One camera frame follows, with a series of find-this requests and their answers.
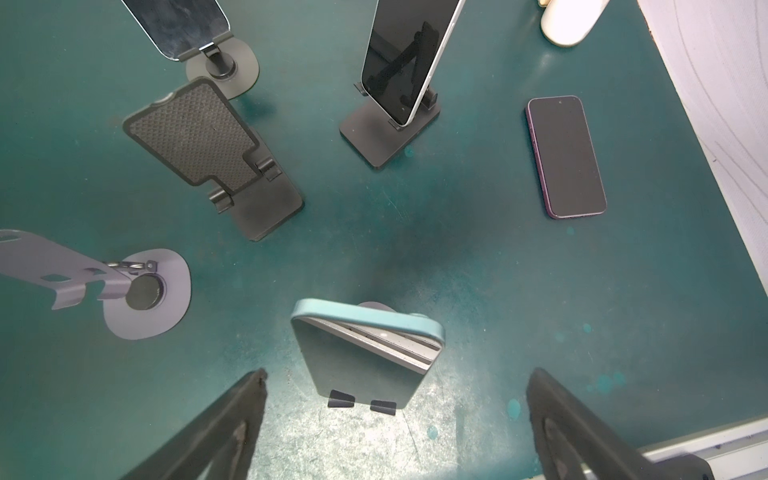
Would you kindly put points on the black phone purple edge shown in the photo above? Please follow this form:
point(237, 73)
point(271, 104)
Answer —
point(566, 162)

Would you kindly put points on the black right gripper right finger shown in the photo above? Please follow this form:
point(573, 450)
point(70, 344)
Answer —
point(570, 438)

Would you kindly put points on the grey round stand left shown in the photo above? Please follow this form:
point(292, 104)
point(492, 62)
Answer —
point(143, 296)

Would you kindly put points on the black phone silver edge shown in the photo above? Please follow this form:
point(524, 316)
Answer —
point(406, 42)

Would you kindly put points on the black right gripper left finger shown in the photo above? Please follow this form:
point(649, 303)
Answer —
point(217, 444)

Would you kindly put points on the black round stand back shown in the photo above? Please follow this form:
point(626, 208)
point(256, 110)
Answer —
point(231, 65)

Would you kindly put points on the white salt shaker beige cap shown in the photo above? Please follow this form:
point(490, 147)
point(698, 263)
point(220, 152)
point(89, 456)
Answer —
point(566, 23)

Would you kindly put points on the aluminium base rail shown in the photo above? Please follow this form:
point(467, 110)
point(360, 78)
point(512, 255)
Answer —
point(734, 451)

